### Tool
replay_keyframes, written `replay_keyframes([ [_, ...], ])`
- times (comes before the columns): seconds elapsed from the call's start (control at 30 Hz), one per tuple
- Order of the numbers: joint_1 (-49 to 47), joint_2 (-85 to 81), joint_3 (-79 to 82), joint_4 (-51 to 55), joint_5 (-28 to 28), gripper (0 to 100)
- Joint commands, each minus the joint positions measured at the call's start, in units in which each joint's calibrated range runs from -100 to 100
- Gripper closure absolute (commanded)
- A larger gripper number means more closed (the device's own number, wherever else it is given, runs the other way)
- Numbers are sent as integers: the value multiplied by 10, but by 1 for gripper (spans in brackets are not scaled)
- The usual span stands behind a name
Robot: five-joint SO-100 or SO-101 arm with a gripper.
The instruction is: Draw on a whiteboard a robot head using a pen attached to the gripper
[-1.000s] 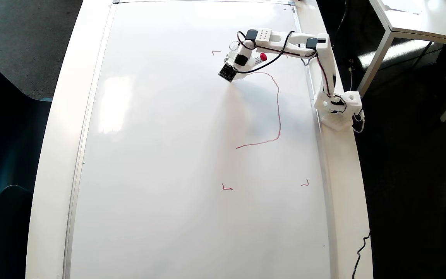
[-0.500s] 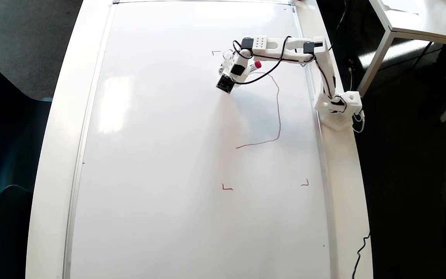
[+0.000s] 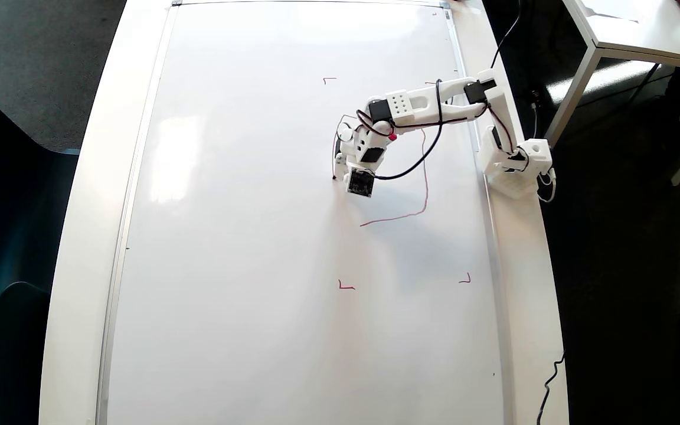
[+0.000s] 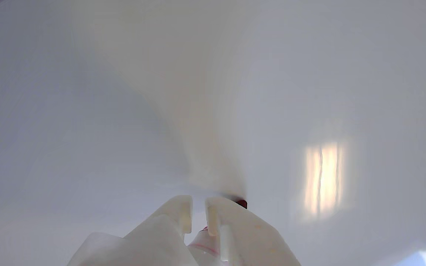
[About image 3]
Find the large whiteboard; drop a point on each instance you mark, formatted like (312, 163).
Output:
(257, 265)

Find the dark blue chair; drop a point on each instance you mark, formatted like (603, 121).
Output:
(9, 206)

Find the black camera circuit board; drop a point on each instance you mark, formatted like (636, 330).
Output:
(360, 183)

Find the red and white marker pen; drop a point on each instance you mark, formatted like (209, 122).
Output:
(392, 137)

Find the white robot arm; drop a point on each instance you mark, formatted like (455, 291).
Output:
(417, 103)

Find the white side table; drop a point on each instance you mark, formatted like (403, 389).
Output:
(641, 23)

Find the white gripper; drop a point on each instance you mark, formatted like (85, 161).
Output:
(340, 160)

